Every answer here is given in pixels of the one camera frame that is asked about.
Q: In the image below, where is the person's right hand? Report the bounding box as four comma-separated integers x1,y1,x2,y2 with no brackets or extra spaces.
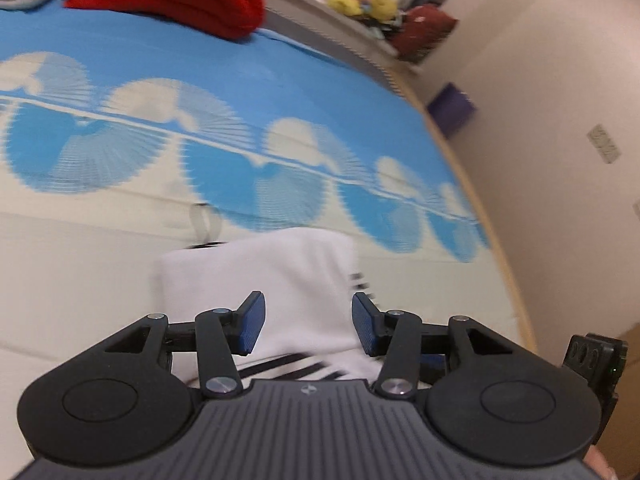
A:
582,442,623,480

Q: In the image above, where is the dark red cushion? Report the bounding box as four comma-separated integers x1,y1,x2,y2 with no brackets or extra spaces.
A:
390,4,458,63

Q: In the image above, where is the white black striped hoodie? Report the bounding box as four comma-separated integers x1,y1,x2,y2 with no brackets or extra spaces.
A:
152,204,382,393

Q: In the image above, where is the blue white patterned bedsheet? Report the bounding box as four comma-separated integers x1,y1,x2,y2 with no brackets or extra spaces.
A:
0,0,527,480

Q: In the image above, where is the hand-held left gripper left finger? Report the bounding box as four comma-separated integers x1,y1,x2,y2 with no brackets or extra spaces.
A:
102,290,266,402

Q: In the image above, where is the wooden bed frame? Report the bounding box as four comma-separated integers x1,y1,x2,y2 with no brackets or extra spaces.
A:
260,0,540,357

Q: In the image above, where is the purple box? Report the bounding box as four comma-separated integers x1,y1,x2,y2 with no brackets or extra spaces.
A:
425,82,477,137

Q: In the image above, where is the white wall socket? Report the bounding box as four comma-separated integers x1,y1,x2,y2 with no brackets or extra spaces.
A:
587,124,622,164

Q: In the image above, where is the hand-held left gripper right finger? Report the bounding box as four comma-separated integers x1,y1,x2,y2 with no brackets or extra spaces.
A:
351,291,521,401

